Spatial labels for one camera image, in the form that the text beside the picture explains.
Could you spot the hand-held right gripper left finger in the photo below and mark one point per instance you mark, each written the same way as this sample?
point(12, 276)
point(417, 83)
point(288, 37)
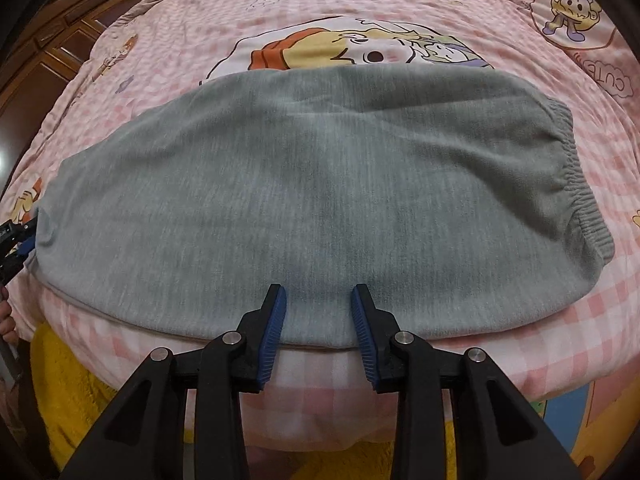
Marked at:
point(272, 332)

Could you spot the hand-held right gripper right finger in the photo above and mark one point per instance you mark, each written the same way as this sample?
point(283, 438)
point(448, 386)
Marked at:
point(361, 332)

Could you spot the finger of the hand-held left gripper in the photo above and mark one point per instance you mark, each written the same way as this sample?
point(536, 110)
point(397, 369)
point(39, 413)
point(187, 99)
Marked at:
point(22, 227)
point(25, 251)

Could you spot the grey pants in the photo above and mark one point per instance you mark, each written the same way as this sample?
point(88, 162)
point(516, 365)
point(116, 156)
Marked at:
point(320, 185)

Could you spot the person's left hand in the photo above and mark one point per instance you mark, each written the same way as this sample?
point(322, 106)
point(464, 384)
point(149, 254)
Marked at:
point(4, 312)

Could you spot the yellow fleece garment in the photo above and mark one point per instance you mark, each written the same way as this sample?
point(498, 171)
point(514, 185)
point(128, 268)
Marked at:
point(75, 385)

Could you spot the wooden panelled wardrobe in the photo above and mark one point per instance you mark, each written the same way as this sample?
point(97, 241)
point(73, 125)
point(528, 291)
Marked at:
point(60, 35)

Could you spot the colourful printed sheet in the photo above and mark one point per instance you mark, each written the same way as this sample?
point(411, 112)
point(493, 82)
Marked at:
point(595, 425)

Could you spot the pink checkered cartoon blanket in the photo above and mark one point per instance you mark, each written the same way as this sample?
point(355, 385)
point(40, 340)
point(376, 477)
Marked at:
point(400, 25)

